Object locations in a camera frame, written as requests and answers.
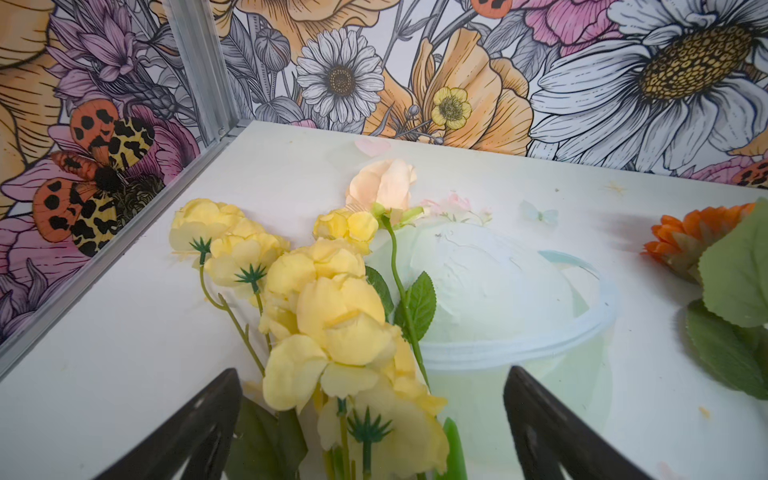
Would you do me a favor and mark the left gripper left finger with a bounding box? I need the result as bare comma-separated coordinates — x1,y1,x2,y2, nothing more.
98,368,242,479

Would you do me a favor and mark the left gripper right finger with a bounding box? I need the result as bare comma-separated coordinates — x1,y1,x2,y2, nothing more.
503,366,650,480

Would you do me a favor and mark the white tulip left stem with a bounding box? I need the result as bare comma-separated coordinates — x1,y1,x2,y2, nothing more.
434,418,468,480

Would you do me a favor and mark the yellow rose bunch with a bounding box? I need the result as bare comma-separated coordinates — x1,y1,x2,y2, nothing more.
169,199,450,479

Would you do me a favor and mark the orange gerbera stem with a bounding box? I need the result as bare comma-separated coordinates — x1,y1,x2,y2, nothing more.
643,198,767,400

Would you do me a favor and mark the peach rose stem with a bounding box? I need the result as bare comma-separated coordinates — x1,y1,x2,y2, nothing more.
345,159,437,381

